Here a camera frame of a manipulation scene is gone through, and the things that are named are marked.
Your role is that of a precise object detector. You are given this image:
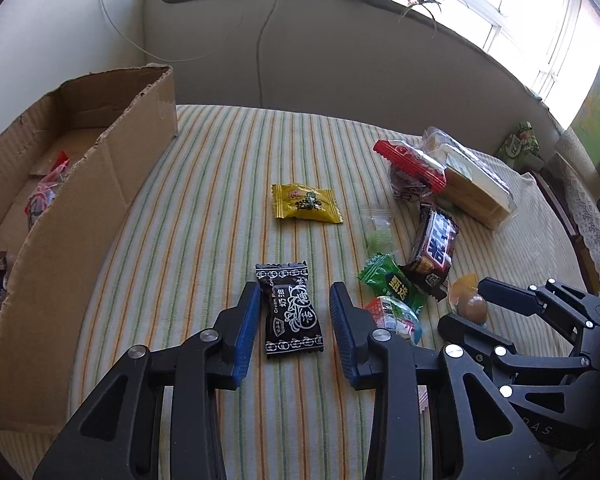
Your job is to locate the striped table cloth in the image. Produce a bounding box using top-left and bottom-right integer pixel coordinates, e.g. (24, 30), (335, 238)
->
(0, 103), (600, 480)

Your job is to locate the Chinese-label Snickers bar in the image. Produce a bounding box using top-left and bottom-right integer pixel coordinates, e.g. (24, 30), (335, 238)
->
(402, 203), (460, 301)

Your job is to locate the colourful jelly cup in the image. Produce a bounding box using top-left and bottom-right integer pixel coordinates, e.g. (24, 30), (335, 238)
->
(363, 296), (422, 344)

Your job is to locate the white cable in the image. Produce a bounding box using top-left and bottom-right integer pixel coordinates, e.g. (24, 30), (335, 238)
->
(92, 0), (251, 64)

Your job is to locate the clear green candy packet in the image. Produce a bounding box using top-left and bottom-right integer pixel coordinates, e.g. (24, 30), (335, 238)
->
(361, 208), (396, 257)

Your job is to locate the red-edged clear snack bag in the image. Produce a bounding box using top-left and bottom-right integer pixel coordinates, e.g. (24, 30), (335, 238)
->
(24, 151), (70, 230)

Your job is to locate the brown cardboard box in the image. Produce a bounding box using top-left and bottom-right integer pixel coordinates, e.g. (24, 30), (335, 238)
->
(0, 65), (178, 434)

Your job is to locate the grey cable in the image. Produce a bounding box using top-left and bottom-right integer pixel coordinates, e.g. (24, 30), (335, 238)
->
(254, 0), (282, 108)

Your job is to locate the green printed gift bag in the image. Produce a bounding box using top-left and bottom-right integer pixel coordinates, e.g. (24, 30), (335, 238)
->
(496, 122), (544, 174)

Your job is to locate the yellow candy packet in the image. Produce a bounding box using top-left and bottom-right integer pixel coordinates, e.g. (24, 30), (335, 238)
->
(272, 183), (343, 224)

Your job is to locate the jelly cup with brown candy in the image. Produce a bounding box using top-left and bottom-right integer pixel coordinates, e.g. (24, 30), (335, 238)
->
(448, 273), (488, 325)

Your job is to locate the black candy packet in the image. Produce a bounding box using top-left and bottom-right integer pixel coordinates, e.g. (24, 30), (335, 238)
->
(256, 262), (324, 359)

